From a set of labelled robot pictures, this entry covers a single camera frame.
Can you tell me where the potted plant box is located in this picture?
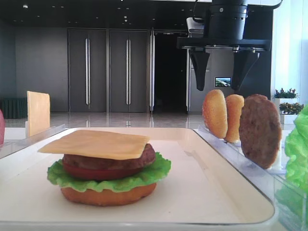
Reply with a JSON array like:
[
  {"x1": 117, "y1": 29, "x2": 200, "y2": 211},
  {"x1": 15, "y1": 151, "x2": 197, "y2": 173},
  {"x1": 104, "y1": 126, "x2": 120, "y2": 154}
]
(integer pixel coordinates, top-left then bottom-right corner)
[
  {"x1": 280, "y1": 103, "x2": 304, "y2": 124},
  {"x1": 273, "y1": 88, "x2": 299, "y2": 111}
]

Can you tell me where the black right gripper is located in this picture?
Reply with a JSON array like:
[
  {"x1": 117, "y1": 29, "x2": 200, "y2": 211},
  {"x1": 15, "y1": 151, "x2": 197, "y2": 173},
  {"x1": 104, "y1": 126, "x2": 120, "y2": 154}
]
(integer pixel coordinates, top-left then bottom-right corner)
[{"x1": 177, "y1": 4, "x2": 271, "y2": 91}]

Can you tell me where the upright brown meat patty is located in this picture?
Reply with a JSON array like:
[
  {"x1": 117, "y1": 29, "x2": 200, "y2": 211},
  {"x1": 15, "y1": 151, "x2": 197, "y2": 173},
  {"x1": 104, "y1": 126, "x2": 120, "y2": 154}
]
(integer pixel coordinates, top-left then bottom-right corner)
[{"x1": 239, "y1": 94, "x2": 282, "y2": 169}]

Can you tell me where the lower potted plant box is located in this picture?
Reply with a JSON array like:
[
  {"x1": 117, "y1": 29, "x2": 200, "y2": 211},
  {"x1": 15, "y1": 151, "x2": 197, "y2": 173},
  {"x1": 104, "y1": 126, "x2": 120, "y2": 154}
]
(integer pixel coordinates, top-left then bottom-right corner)
[{"x1": 280, "y1": 103, "x2": 304, "y2": 124}]

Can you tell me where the red tomato slice in burger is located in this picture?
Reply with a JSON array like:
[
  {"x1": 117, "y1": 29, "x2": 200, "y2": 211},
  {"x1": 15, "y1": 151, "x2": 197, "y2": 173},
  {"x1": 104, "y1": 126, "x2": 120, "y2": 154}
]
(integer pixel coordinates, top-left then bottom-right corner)
[{"x1": 63, "y1": 163, "x2": 143, "y2": 181}]

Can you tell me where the clear long rail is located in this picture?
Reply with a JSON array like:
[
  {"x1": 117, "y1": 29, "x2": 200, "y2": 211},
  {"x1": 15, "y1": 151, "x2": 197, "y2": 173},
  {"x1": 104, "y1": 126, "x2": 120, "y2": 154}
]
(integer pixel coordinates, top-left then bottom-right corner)
[
  {"x1": 0, "y1": 124, "x2": 66, "y2": 159},
  {"x1": 197, "y1": 125, "x2": 307, "y2": 231}
]

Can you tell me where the clear right long rail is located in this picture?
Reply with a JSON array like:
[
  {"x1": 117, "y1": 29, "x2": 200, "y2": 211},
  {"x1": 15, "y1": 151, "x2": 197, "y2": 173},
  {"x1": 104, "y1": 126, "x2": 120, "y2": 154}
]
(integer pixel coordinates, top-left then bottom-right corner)
[{"x1": 197, "y1": 125, "x2": 307, "y2": 231}]

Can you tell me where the cream rectangular serving tray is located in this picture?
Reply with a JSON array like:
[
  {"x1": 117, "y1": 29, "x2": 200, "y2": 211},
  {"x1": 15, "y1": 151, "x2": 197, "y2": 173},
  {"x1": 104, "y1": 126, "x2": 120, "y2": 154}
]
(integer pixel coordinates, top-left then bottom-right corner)
[{"x1": 0, "y1": 128, "x2": 278, "y2": 231}]

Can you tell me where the upright yellow cheese slice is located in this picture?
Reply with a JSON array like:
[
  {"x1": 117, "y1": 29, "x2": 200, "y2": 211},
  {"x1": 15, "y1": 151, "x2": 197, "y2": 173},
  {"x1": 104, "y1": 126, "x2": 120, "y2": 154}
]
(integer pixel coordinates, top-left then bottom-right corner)
[{"x1": 27, "y1": 91, "x2": 50, "y2": 136}]

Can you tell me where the flat yellow cheese slice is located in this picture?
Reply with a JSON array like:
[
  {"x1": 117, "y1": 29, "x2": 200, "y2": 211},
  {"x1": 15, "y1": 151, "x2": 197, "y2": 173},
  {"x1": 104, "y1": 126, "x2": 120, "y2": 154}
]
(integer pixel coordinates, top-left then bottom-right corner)
[{"x1": 38, "y1": 130, "x2": 150, "y2": 160}]

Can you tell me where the middle dark double door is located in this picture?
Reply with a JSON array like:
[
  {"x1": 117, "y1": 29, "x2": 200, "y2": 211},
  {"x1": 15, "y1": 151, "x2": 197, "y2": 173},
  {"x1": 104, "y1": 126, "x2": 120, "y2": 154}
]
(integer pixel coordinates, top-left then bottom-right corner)
[{"x1": 110, "y1": 31, "x2": 147, "y2": 113}]

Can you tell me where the bottom burger bun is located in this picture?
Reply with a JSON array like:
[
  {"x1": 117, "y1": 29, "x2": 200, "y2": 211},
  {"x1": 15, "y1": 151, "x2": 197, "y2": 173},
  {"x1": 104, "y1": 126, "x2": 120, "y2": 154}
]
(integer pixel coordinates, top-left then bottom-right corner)
[{"x1": 61, "y1": 183, "x2": 157, "y2": 206}]

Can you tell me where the upright plain bun half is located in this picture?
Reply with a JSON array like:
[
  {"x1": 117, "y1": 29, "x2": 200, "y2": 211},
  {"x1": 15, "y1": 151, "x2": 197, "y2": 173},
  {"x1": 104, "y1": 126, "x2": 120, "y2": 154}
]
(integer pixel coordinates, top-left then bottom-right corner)
[{"x1": 224, "y1": 94, "x2": 244, "y2": 143}]

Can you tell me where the dark double door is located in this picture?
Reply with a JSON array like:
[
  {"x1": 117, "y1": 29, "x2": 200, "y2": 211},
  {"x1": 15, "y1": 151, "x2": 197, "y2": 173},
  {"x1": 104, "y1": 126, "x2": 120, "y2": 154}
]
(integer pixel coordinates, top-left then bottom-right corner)
[
  {"x1": 68, "y1": 29, "x2": 106, "y2": 112},
  {"x1": 110, "y1": 31, "x2": 147, "y2": 113}
]

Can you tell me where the dark green round table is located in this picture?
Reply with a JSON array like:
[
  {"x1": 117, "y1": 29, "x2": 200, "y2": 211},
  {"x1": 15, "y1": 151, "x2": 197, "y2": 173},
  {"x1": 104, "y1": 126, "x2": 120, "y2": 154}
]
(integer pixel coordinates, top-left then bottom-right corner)
[{"x1": 0, "y1": 98, "x2": 27, "y2": 119}]

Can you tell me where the wall mounted display screen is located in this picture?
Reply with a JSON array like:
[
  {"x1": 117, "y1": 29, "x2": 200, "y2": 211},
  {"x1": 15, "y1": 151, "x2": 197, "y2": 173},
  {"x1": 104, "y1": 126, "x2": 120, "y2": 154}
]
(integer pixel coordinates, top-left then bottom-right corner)
[{"x1": 215, "y1": 77, "x2": 231, "y2": 87}]

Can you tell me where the upright green lettuce leaf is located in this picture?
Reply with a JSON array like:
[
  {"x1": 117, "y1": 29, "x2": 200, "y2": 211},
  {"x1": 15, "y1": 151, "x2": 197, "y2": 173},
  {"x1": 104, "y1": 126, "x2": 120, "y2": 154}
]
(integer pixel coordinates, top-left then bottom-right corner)
[{"x1": 285, "y1": 105, "x2": 308, "y2": 192}]

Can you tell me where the clear left long rail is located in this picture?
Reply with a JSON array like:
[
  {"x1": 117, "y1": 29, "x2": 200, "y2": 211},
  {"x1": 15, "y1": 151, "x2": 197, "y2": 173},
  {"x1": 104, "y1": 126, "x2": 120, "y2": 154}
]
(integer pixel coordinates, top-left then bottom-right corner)
[{"x1": 0, "y1": 124, "x2": 66, "y2": 159}]

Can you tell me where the clear lettuce holder rail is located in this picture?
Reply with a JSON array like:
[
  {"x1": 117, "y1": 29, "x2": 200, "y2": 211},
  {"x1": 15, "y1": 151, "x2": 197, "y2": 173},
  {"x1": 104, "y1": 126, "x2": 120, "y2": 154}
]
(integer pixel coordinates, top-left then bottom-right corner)
[{"x1": 274, "y1": 175, "x2": 308, "y2": 231}]

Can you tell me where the sesame top burger bun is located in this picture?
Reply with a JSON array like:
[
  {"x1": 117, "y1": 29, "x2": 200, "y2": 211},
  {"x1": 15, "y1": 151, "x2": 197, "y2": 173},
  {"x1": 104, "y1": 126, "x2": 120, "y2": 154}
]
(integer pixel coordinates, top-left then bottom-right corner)
[{"x1": 202, "y1": 90, "x2": 228, "y2": 139}]

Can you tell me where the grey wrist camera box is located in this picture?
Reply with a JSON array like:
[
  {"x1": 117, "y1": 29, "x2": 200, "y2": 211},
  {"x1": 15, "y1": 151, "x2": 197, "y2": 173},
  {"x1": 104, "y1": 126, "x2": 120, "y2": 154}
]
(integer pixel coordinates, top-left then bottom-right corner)
[{"x1": 186, "y1": 17, "x2": 204, "y2": 38}]

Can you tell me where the green lettuce leaf in burger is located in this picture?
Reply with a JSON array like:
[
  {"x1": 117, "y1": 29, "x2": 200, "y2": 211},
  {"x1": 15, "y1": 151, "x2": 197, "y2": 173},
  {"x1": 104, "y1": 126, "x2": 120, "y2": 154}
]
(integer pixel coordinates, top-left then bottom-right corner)
[{"x1": 47, "y1": 152, "x2": 171, "y2": 193}]

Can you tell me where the upright red tomato slice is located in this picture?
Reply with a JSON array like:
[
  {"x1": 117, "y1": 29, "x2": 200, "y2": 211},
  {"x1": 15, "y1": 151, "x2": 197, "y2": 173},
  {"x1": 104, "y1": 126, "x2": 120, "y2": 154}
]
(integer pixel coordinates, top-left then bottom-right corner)
[{"x1": 0, "y1": 110, "x2": 5, "y2": 145}]

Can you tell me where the left dark double door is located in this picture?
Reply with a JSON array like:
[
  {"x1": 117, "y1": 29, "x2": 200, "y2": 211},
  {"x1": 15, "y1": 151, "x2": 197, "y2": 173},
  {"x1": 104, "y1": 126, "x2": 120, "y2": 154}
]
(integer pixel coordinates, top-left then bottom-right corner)
[{"x1": 68, "y1": 29, "x2": 106, "y2": 112}]

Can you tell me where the brown meat patty in burger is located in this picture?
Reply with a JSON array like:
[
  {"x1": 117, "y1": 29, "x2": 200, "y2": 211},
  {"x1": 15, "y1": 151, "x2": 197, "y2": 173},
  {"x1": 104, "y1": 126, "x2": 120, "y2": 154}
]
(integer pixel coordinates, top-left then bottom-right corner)
[{"x1": 63, "y1": 143, "x2": 156, "y2": 170}]

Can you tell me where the upper potted plant box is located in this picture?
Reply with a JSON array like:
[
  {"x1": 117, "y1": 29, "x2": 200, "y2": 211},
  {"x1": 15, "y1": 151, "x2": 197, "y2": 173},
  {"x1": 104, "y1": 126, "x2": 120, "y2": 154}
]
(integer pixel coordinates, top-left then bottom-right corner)
[{"x1": 273, "y1": 88, "x2": 299, "y2": 111}]

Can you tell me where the white cheese support block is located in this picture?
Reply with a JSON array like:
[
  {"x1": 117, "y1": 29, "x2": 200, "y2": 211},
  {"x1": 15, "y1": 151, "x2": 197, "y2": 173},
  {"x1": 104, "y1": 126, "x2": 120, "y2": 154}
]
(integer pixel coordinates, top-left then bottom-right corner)
[{"x1": 25, "y1": 121, "x2": 29, "y2": 138}]

